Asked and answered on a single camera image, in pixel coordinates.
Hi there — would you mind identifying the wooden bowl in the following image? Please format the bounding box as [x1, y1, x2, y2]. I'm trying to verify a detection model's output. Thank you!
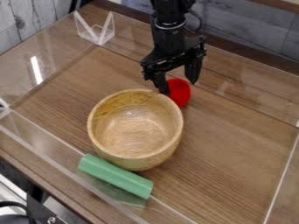
[86, 88, 182, 171]

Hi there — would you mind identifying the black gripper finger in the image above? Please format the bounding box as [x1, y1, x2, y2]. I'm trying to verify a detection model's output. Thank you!
[184, 57, 201, 84]
[153, 72, 169, 95]

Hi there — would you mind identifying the green rectangular block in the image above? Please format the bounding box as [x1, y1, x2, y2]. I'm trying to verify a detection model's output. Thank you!
[77, 154, 154, 200]

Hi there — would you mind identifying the black cable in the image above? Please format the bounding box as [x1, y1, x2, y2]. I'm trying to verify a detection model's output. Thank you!
[0, 200, 30, 224]

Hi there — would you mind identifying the black metal mount bracket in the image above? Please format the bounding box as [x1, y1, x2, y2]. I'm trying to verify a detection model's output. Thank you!
[26, 195, 65, 224]

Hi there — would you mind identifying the clear acrylic tray enclosure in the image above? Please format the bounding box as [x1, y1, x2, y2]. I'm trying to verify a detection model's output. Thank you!
[0, 16, 299, 224]

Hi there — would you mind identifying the red plush fruit green leaf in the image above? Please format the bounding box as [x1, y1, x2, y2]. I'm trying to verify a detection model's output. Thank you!
[166, 79, 190, 107]

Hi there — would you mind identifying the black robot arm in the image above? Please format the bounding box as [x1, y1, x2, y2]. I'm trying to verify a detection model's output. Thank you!
[140, 0, 206, 95]

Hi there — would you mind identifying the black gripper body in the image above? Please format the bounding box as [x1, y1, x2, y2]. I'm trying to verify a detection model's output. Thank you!
[140, 25, 206, 80]

